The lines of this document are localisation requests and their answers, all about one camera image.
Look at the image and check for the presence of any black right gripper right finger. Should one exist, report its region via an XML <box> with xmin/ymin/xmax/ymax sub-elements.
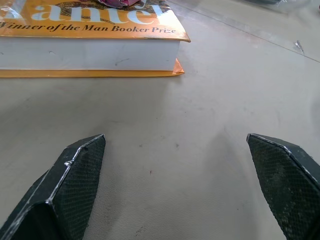
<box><xmin>246</xmin><ymin>133</ymin><xmax>320</xmax><ymax>240</ymax></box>

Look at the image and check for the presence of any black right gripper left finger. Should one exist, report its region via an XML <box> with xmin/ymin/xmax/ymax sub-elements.
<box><xmin>0</xmin><ymin>133</ymin><xmax>107</xmax><ymax>240</ymax></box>

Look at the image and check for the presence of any orange Man Booker Prize book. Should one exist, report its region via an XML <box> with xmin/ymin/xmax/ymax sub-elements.
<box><xmin>0</xmin><ymin>0</ymin><xmax>191</xmax><ymax>79</ymax></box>

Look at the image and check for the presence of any dark object under plastic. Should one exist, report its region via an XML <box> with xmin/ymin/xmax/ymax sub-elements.
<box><xmin>246</xmin><ymin>0</ymin><xmax>282</xmax><ymax>5</ymax></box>

